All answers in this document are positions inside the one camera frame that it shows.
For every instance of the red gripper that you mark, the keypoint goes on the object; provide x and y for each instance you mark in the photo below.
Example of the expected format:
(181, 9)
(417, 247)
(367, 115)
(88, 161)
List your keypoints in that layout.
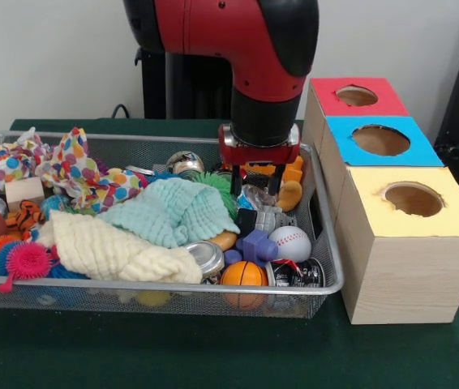
(259, 156)

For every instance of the orange rubber toy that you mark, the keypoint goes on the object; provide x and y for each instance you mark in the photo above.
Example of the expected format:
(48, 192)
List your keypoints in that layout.
(292, 172)

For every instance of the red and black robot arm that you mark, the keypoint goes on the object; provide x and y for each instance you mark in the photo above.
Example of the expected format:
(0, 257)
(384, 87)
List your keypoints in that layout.
(246, 40)

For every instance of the wooden box with three holes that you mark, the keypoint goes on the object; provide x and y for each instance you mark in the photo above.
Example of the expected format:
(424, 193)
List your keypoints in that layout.
(408, 259)

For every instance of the clear mesh bin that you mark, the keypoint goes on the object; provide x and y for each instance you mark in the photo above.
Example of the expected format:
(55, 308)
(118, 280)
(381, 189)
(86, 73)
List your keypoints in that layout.
(132, 301)

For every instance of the green spiky ball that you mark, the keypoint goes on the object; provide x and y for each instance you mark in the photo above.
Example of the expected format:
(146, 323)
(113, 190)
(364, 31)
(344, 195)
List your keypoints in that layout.
(216, 180)

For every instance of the white ball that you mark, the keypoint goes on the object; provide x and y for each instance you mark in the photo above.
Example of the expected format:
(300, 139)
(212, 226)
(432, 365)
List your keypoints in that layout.
(290, 243)

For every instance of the mint green cloth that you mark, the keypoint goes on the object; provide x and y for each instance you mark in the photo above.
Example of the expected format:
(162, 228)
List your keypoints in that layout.
(169, 212)

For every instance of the silver can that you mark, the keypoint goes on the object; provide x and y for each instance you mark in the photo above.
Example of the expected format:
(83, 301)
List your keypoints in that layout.
(205, 258)

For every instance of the small orange basketball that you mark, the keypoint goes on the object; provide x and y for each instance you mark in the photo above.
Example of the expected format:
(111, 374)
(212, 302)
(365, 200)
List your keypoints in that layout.
(243, 274)

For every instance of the cream yellow cloth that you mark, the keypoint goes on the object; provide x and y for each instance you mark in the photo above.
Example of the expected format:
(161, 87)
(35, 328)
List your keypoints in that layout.
(116, 247)

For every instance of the polka dot cloth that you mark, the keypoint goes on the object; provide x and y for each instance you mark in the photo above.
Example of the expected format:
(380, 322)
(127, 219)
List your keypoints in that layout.
(83, 174)

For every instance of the pink spiky ball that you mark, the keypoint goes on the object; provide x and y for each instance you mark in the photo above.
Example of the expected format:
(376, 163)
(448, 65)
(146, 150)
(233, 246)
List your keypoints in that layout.
(28, 259)

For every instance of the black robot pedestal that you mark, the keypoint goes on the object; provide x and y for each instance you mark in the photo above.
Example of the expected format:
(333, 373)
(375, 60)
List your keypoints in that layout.
(185, 89)

